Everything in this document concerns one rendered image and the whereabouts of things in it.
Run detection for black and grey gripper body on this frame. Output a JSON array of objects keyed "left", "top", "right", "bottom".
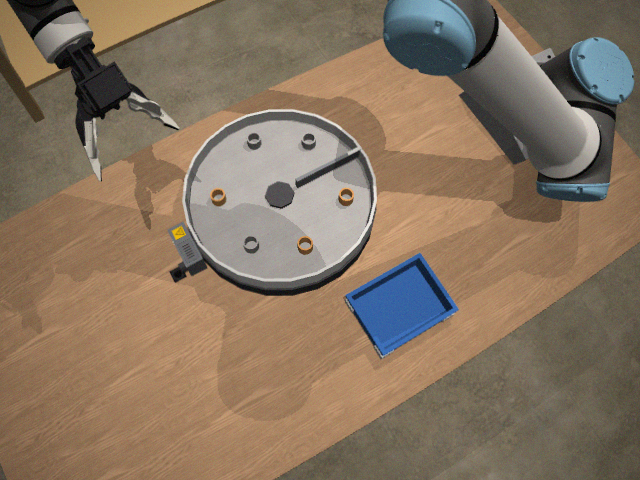
[{"left": 54, "top": 36, "right": 132, "bottom": 120}]

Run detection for bronze bushing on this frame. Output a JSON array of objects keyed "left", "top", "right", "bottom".
[
  {"left": 339, "top": 188, "right": 354, "bottom": 206},
  {"left": 210, "top": 188, "right": 226, "bottom": 206},
  {"left": 298, "top": 236, "right": 313, "bottom": 255}
]

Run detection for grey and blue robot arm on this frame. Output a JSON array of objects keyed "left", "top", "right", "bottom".
[{"left": 7, "top": 0, "right": 634, "bottom": 202}]

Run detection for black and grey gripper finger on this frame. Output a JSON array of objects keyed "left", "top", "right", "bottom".
[
  {"left": 76, "top": 103, "right": 102, "bottom": 182},
  {"left": 125, "top": 83, "right": 179, "bottom": 130}
]

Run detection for grey metal sleeve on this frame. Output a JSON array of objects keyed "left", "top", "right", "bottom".
[
  {"left": 243, "top": 235, "right": 259, "bottom": 254},
  {"left": 302, "top": 132, "right": 316, "bottom": 150},
  {"left": 247, "top": 132, "right": 261, "bottom": 150}
]

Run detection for blue crate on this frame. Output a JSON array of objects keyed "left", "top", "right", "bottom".
[{"left": 345, "top": 255, "right": 455, "bottom": 359}]

